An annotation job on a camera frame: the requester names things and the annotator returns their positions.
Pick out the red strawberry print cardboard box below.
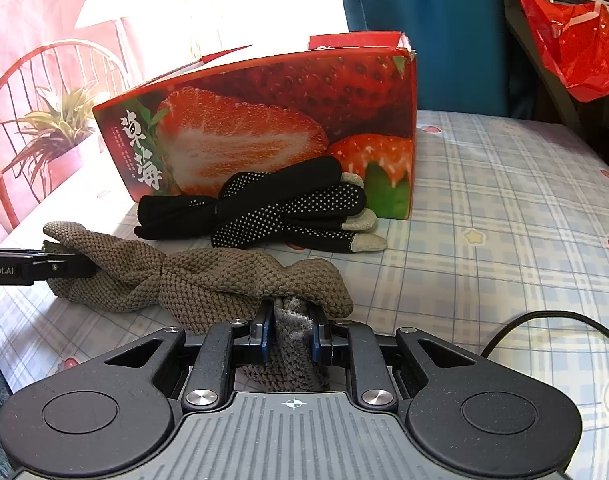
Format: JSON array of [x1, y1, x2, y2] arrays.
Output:
[[92, 31, 419, 221]]

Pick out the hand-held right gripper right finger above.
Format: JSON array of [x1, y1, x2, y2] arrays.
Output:
[[307, 302, 482, 411]]

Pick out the red plastic bag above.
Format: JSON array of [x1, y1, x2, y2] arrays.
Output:
[[517, 0, 609, 103]]

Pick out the pink printed backdrop cloth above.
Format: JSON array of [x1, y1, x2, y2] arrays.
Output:
[[0, 0, 350, 241]]

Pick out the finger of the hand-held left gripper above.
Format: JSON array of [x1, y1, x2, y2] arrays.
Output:
[[34, 252, 100, 282]]

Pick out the dark blue curtain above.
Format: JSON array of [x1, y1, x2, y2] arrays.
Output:
[[333, 0, 522, 117]]

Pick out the grey knitted towel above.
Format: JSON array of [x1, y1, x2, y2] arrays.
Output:
[[42, 220, 355, 393]]

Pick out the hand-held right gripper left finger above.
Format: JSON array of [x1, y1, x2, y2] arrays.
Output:
[[102, 302, 276, 412]]

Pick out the black cable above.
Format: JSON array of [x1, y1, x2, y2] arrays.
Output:
[[481, 310, 609, 361]]

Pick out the black dotted gloves pair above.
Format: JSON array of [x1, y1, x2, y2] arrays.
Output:
[[134, 156, 389, 253]]

